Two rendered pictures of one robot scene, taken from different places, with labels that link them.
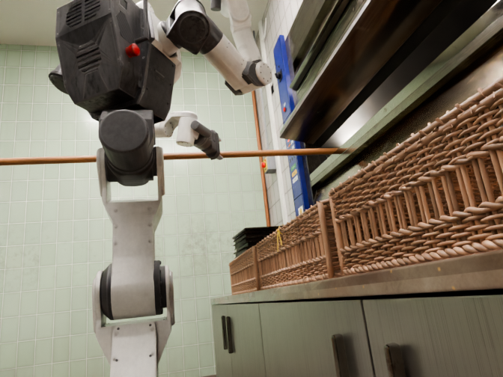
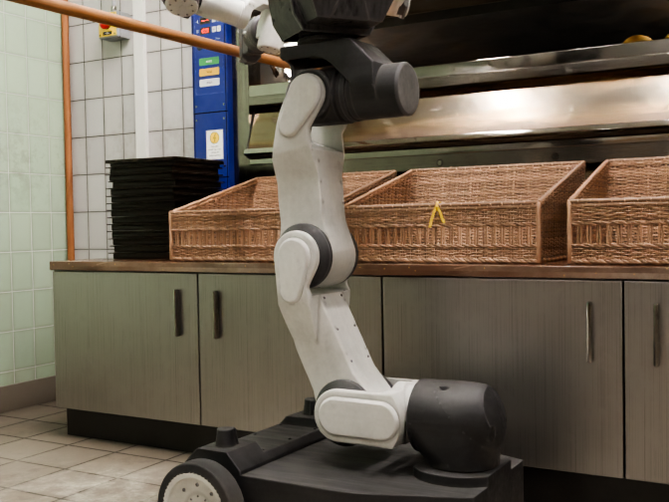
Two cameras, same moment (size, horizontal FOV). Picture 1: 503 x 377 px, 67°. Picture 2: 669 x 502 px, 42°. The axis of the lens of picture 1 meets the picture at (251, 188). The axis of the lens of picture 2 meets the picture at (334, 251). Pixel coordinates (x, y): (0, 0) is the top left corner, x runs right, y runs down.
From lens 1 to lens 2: 176 cm
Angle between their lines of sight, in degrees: 49
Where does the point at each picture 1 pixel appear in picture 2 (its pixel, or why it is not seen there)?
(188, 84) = not seen: outside the picture
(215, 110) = not seen: outside the picture
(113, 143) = (404, 104)
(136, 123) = (414, 83)
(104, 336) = (314, 305)
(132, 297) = (342, 265)
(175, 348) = not seen: outside the picture
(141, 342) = (343, 312)
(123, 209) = (324, 159)
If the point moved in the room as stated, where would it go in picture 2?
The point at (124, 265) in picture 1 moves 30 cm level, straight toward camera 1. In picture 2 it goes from (333, 228) to (466, 226)
